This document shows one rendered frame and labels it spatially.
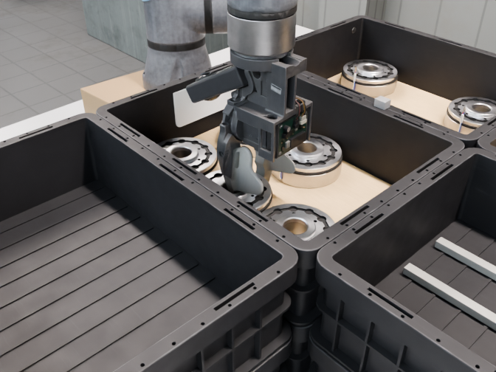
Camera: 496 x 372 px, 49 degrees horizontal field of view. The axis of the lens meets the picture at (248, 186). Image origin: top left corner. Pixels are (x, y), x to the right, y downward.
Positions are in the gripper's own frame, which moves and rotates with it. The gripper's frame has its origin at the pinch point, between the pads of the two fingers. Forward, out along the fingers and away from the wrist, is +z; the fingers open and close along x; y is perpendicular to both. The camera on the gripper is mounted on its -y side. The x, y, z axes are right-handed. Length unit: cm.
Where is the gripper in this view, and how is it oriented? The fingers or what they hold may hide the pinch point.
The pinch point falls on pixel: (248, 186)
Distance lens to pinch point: 73.5
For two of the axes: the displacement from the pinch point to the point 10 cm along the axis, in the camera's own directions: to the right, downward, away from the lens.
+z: 0.0, 8.1, 5.8
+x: 6.8, -4.3, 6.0
